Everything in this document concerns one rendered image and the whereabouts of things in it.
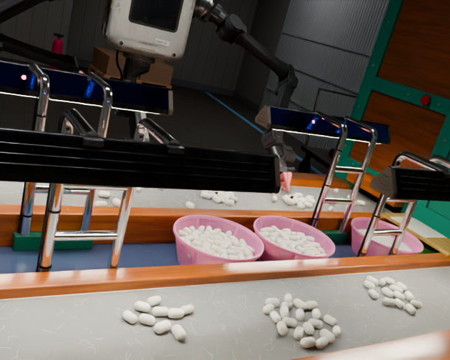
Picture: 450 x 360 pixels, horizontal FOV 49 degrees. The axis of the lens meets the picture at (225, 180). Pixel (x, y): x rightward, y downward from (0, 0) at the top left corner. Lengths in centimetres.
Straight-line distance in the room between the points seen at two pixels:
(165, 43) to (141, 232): 93
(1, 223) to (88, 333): 46
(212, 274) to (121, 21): 120
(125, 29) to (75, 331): 137
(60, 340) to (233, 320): 37
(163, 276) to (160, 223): 34
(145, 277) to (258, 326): 27
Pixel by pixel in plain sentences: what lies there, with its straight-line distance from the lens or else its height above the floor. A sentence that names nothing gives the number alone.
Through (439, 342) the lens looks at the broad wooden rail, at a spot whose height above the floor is 76.
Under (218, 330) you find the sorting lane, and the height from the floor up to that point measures 74.
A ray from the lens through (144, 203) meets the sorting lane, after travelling 157.
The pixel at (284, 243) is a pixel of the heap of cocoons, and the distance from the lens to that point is 155.
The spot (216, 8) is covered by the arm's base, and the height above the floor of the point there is 137.
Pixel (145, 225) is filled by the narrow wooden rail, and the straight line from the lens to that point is 145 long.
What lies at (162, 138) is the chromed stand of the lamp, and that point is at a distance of 91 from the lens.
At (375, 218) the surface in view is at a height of 89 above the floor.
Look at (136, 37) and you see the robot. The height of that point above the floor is 118.
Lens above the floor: 135
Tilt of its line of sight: 18 degrees down
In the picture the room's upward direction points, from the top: 15 degrees clockwise
